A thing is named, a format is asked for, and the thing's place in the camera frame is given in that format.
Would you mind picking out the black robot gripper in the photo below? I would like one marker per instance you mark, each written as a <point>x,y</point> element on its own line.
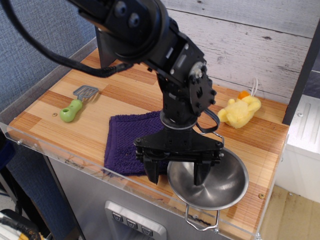
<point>179,143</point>

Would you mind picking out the silver metal pot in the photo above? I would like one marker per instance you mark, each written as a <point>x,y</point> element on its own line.
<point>225,185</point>

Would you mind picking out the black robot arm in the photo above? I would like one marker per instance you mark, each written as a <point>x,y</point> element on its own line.
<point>141,31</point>

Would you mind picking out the green and grey spatula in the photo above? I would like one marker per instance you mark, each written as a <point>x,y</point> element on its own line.
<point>82,93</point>

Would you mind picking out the purple folded towel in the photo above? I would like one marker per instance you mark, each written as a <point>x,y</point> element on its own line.
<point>120,152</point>

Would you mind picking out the silver button control panel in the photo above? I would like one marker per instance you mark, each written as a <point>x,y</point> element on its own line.
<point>126,224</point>

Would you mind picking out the yellow plush duck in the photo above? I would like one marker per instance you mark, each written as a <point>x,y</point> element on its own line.
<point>241,110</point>

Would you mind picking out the clear acrylic front guard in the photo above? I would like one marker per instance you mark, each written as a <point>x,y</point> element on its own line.
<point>88,186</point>

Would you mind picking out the white cabinet at right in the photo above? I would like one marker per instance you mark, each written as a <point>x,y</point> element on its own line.
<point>299,168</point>

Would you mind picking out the dark vertical post right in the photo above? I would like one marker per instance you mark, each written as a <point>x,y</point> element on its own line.
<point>303,77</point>

